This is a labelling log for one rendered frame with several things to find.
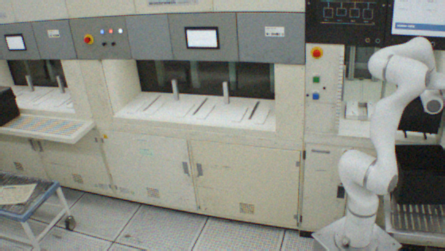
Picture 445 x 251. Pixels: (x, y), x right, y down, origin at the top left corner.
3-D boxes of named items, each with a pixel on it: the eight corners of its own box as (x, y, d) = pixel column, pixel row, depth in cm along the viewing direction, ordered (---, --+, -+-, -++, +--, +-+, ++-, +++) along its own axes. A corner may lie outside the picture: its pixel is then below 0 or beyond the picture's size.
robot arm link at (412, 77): (360, 178, 140) (396, 196, 129) (345, 183, 132) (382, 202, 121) (396, 55, 126) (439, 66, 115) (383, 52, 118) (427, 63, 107)
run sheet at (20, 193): (-13, 206, 234) (-14, 204, 233) (2, 185, 254) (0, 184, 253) (26, 203, 234) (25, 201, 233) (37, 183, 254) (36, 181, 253)
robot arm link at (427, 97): (437, 83, 152) (417, 88, 157) (443, 94, 142) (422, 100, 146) (441, 98, 155) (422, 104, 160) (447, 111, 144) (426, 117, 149)
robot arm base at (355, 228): (355, 263, 138) (361, 231, 129) (325, 235, 153) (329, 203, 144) (387, 243, 144) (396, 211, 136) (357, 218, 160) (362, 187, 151)
